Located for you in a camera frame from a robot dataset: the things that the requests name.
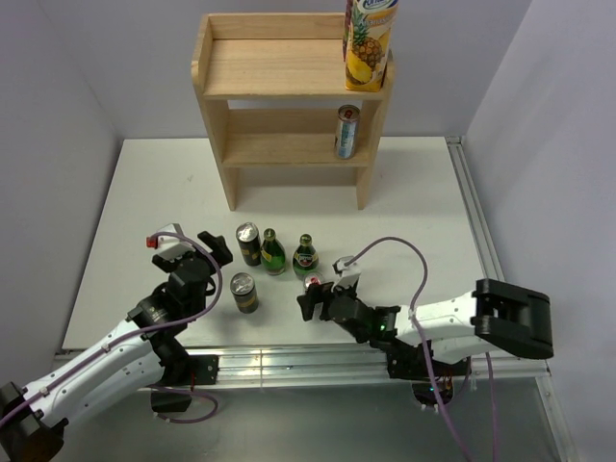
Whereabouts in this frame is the silver red-top can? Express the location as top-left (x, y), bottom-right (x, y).
top-left (303, 271), bottom-right (325, 293)
top-left (334, 105), bottom-right (360, 160)

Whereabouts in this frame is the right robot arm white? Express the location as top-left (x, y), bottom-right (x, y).
top-left (296, 278), bottom-right (554, 375)

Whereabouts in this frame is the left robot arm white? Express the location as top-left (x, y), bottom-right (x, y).
top-left (1, 224), bottom-right (233, 461)

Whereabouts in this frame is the wooden two-tier shelf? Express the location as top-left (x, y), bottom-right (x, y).
top-left (191, 13), bottom-right (395, 210)

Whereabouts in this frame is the black can rear left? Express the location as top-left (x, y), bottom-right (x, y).
top-left (236, 222), bottom-right (261, 267)

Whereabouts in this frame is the black can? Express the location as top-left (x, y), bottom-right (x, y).
top-left (236, 222), bottom-right (261, 267)
top-left (230, 272), bottom-right (259, 314)

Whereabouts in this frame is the green glass bottle right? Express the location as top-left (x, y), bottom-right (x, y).
top-left (293, 233), bottom-right (319, 278)

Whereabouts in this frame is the green glass bottle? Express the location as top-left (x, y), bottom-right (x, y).
top-left (293, 233), bottom-right (319, 278)
top-left (261, 228), bottom-right (286, 275)

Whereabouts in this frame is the black can front left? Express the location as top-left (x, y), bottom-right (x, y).
top-left (230, 272), bottom-right (259, 314)

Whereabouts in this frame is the green glass bottle left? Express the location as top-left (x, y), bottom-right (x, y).
top-left (261, 228), bottom-right (286, 275)

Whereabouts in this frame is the pineapple juice carton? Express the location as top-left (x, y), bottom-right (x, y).
top-left (343, 0), bottom-right (398, 92)

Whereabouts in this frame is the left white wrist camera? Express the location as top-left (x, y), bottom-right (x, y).
top-left (145, 223), bottom-right (194, 262)

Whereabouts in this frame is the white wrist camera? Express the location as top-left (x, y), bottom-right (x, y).
top-left (145, 223), bottom-right (194, 262)
top-left (333, 256), bottom-right (361, 289)

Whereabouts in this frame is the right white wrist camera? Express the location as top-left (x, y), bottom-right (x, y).
top-left (333, 256), bottom-right (361, 289)

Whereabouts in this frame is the front aluminium rail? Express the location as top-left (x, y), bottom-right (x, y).
top-left (52, 339), bottom-right (550, 392)

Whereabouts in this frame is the aluminium rail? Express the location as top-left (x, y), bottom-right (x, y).
top-left (52, 339), bottom-right (550, 392)
top-left (445, 137), bottom-right (504, 281)

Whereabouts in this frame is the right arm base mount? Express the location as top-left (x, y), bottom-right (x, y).
top-left (386, 344), bottom-right (472, 413)

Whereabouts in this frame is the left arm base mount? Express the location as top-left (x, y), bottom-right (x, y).
top-left (150, 354), bottom-right (219, 416)

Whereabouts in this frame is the right side aluminium rail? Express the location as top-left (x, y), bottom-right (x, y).
top-left (445, 137), bottom-right (504, 281)

